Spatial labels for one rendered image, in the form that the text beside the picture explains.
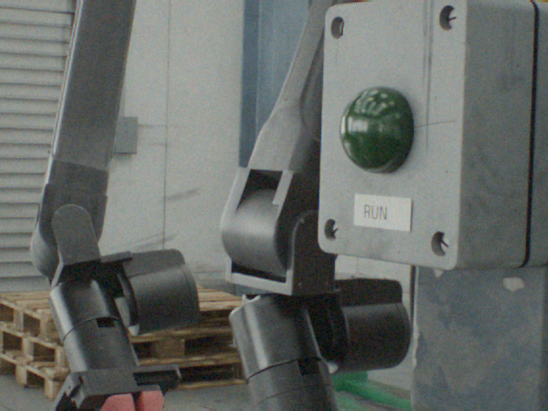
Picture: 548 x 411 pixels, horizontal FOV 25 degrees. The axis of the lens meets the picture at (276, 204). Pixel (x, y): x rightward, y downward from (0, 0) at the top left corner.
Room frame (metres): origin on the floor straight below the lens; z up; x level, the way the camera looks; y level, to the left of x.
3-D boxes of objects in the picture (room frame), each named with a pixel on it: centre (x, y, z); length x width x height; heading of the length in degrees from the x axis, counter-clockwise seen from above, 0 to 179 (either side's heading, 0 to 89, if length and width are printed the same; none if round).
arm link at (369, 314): (0.87, -0.03, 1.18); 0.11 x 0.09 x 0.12; 125
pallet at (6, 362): (6.47, 0.76, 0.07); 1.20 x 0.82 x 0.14; 123
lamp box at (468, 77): (0.44, -0.05, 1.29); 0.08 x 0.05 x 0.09; 35
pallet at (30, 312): (6.44, 0.76, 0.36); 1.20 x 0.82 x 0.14; 121
